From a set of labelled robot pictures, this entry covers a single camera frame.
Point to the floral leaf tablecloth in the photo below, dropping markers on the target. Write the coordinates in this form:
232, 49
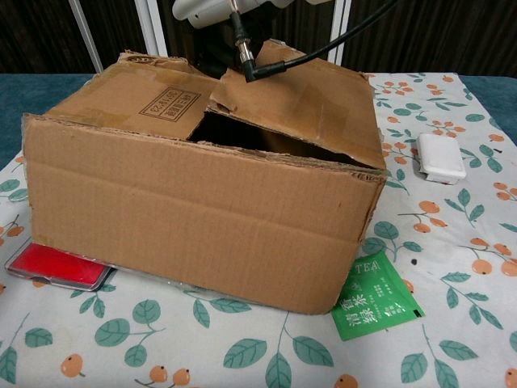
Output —
444, 226

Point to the green tea sachet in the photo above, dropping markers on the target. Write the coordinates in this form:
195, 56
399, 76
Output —
375, 299

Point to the white plastic case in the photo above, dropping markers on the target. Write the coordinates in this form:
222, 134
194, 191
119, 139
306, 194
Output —
440, 155

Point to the red ink pad case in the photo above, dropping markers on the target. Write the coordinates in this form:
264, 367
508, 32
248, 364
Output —
56, 266

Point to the white partition frame post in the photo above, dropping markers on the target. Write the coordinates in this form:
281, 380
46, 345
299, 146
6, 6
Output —
151, 28
87, 36
339, 32

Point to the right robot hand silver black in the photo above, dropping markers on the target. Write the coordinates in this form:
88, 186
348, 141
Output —
210, 12

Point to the brown cardboard box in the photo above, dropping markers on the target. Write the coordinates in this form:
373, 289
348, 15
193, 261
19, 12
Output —
182, 218

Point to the teal table cover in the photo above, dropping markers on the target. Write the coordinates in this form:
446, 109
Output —
36, 101

